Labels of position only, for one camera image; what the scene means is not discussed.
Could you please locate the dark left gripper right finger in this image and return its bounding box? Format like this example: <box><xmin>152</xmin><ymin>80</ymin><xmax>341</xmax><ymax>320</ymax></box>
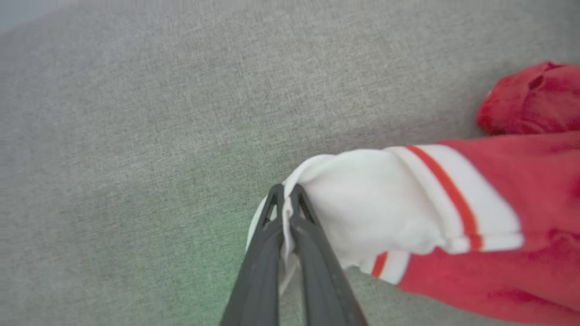
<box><xmin>289</xmin><ymin>183</ymin><xmax>368</xmax><ymax>326</ymax></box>

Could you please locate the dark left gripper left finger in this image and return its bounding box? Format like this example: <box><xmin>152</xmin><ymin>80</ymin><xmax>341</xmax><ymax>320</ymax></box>
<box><xmin>221</xmin><ymin>183</ymin><xmax>285</xmax><ymax>326</ymax></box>

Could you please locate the red and white jersey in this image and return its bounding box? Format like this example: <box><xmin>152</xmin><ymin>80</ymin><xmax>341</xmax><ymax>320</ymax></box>
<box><xmin>246</xmin><ymin>61</ymin><xmax>580</xmax><ymax>326</ymax></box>

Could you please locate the grey fabric sofa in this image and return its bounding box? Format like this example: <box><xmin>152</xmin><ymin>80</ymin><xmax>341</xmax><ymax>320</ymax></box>
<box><xmin>0</xmin><ymin>0</ymin><xmax>580</xmax><ymax>326</ymax></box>

